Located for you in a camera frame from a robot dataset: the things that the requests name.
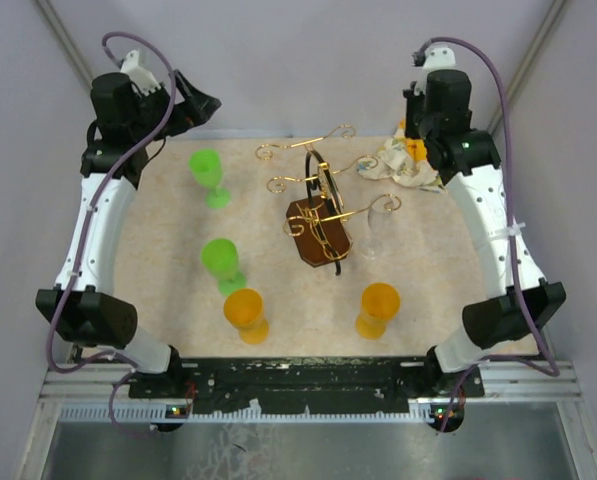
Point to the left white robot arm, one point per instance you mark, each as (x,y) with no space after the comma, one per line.
(81,307)

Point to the gold wire wine glass rack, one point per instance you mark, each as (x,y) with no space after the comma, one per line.
(317,222)

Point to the orange wine glass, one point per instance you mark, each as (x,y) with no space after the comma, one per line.
(380,303)
(244,310)

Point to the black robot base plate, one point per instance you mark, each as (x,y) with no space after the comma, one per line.
(296,385)

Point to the orange wine glass front left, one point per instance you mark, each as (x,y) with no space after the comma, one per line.
(244,310)

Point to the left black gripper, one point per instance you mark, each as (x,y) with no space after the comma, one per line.
(194,110)

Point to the orange wine glass front right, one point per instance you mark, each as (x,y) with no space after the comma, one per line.
(380,303)

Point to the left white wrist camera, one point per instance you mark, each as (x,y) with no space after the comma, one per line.
(142,78)

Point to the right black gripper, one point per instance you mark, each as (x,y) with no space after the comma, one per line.
(412,99)

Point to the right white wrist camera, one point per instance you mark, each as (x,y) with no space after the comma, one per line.
(435,57)

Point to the crumpled floral yellow cloth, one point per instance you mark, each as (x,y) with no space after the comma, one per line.
(404,161)

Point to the green wine glass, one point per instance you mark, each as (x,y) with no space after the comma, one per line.
(206,168)
(220,258)

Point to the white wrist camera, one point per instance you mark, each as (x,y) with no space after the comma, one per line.
(435,57)
(142,78)

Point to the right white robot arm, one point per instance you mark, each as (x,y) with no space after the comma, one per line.
(519,300)

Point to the clear wine glass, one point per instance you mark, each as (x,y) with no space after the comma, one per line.
(378,221)

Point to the white slotted cable duct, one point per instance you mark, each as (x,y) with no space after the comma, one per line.
(170,413)

